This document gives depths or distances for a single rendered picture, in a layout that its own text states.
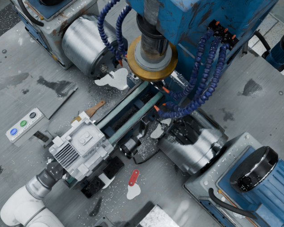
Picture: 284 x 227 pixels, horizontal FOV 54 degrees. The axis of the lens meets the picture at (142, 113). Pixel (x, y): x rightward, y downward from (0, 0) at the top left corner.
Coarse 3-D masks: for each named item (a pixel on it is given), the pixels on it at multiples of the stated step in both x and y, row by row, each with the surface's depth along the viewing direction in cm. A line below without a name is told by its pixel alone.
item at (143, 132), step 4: (144, 116) 101; (144, 120) 100; (148, 120) 100; (140, 124) 107; (144, 124) 102; (148, 124) 104; (140, 128) 113; (144, 128) 107; (140, 132) 120; (144, 132) 114; (144, 136) 124
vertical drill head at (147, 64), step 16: (144, 0) 69; (144, 16) 74; (128, 48) 99; (144, 48) 88; (160, 48) 85; (176, 48) 100; (128, 64) 98; (144, 64) 95; (160, 64) 95; (176, 64) 98; (144, 80) 98; (160, 80) 98
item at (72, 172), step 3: (105, 138) 115; (105, 141) 114; (108, 141) 114; (105, 144) 114; (108, 144) 115; (51, 147) 114; (51, 150) 112; (54, 150) 112; (51, 153) 112; (54, 153) 113; (72, 168) 111; (69, 171) 111; (72, 171) 110; (75, 171) 112; (72, 174) 110; (75, 174) 111
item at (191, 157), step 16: (192, 112) 112; (176, 128) 110; (192, 128) 109; (208, 128) 110; (160, 144) 115; (176, 144) 110; (192, 144) 108; (208, 144) 107; (176, 160) 114; (192, 160) 109; (208, 160) 108
